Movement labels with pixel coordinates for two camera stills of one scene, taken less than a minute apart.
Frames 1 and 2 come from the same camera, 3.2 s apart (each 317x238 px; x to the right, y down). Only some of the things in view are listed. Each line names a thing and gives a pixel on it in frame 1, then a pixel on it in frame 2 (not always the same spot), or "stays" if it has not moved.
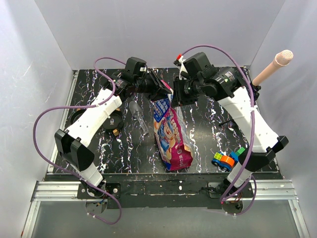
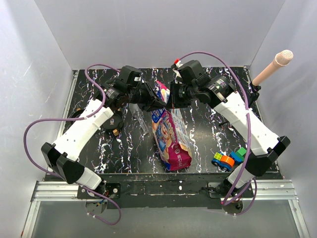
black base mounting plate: x=163 y=191 stays
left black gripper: x=159 y=91 → x=149 y=105
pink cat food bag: x=171 y=134 stays
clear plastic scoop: x=136 y=110 stays
